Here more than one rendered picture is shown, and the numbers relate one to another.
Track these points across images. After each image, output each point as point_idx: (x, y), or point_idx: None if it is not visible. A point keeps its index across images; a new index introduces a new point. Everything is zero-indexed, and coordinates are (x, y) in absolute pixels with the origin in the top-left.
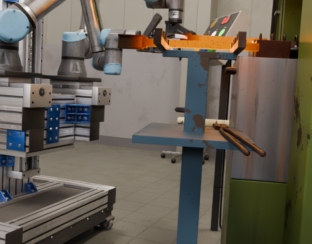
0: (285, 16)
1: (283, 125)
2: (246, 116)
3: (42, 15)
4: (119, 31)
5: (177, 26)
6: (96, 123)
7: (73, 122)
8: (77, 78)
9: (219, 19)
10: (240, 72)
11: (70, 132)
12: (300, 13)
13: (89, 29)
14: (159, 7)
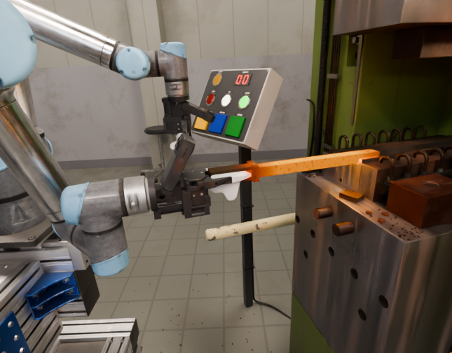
0: (362, 87)
1: (449, 319)
2: (402, 327)
3: None
4: (107, 193)
5: (184, 106)
6: (90, 282)
7: (50, 312)
8: (33, 244)
9: (227, 73)
10: (402, 268)
11: (50, 319)
12: (381, 81)
13: (27, 184)
14: (147, 77)
